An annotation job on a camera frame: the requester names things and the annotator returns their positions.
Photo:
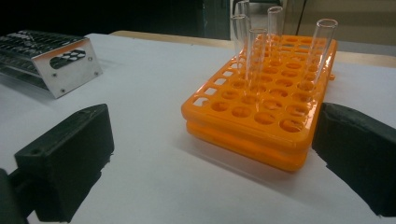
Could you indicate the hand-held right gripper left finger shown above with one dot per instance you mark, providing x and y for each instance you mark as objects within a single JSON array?
[{"x": 65, "y": 155}]

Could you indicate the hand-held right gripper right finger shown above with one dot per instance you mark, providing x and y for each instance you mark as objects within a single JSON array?
[{"x": 361, "y": 149}]

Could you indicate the clear tube rack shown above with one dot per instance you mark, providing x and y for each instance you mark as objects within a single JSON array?
[{"x": 68, "y": 74}]

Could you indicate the clear glass test tube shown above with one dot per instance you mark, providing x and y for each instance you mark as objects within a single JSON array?
[
  {"x": 243, "y": 6},
  {"x": 256, "y": 62},
  {"x": 275, "y": 31},
  {"x": 239, "y": 40},
  {"x": 322, "y": 46}
]

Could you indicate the orange plastic test tube rack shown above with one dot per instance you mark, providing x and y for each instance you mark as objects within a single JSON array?
[{"x": 249, "y": 137}]

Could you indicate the white work board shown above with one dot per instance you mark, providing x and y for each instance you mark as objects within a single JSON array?
[{"x": 162, "y": 186}]

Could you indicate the black curtain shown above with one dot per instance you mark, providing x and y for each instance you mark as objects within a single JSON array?
[{"x": 93, "y": 14}]

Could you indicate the dark cabinet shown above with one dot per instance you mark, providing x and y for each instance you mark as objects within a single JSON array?
[{"x": 216, "y": 18}]

